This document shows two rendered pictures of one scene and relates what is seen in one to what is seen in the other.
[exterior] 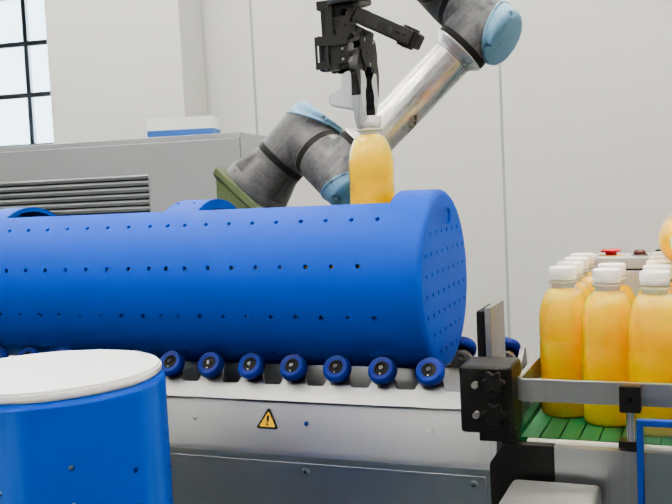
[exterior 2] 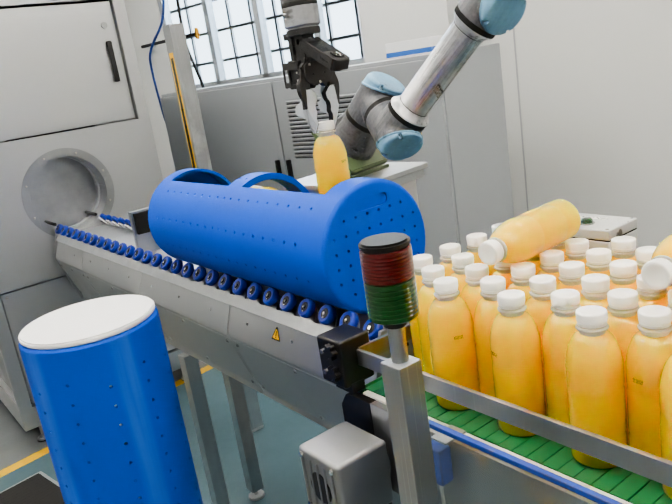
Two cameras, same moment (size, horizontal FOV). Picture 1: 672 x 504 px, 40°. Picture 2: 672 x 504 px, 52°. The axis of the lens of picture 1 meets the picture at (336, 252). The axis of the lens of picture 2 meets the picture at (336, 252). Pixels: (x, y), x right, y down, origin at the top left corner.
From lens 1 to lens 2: 89 cm
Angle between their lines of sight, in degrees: 34
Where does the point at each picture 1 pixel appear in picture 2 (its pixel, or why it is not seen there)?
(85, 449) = (73, 376)
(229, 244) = (244, 217)
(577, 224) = not seen: outside the picture
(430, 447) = not seen: hidden behind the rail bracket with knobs
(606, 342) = (424, 327)
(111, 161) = (357, 81)
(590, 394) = not seen: hidden behind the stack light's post
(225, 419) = (259, 328)
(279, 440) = (280, 349)
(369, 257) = (300, 239)
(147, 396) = (115, 344)
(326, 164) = (376, 127)
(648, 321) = (431, 322)
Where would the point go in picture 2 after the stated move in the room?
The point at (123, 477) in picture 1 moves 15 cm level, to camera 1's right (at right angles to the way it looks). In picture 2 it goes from (101, 391) to (156, 400)
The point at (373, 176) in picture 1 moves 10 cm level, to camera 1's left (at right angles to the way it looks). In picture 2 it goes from (323, 170) to (284, 172)
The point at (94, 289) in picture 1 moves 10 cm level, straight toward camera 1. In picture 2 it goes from (194, 237) to (176, 248)
